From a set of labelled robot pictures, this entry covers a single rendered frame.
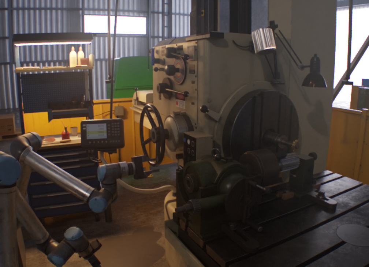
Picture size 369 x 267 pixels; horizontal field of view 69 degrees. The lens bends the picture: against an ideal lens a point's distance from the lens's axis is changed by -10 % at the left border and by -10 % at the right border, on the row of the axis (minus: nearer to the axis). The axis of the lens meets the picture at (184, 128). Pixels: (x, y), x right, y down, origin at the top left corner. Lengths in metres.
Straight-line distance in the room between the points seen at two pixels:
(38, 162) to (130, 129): 2.91
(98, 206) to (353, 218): 1.28
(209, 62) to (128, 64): 4.13
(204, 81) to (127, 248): 1.92
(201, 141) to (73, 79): 2.27
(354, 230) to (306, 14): 1.41
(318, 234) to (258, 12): 1.58
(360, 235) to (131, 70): 4.93
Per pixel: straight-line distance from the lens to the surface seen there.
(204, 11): 2.94
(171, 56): 1.91
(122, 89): 5.72
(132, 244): 3.07
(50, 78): 3.53
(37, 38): 3.33
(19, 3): 14.96
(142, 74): 5.75
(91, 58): 3.43
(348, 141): 3.89
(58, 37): 3.32
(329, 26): 2.39
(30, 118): 4.22
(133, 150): 4.54
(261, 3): 2.28
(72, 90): 3.55
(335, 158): 4.03
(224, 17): 2.64
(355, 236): 1.46
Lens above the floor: 1.70
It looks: 12 degrees down
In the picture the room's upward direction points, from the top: straight up
